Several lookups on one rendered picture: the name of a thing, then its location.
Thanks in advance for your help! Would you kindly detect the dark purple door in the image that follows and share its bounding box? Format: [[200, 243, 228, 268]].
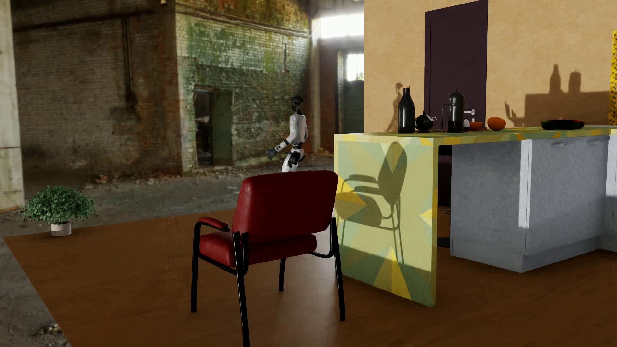
[[424, 0, 489, 130]]

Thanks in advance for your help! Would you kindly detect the black french press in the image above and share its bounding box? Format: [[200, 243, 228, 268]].
[[442, 90, 466, 133]]

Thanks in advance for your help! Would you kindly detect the grey kitchen cabinet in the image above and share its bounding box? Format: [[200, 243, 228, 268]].
[[450, 135, 617, 274]]

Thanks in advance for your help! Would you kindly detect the black glass bottle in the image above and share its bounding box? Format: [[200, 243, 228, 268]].
[[398, 86, 416, 134]]

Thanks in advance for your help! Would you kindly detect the red leather office chair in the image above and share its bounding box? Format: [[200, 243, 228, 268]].
[[191, 170, 346, 347]]

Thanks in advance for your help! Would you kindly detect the black teapot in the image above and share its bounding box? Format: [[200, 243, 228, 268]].
[[415, 111, 437, 133]]

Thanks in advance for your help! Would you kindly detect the yellow patterned kitchen counter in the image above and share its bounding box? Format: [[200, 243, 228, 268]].
[[334, 126, 617, 307]]

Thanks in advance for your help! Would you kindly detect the white humanoid robot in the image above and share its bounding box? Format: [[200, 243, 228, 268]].
[[266, 96, 309, 173]]

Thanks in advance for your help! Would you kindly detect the black flat dish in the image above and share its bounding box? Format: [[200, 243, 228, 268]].
[[541, 119, 586, 131]]

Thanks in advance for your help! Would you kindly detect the potted green plant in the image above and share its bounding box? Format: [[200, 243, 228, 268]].
[[20, 185, 97, 237]]

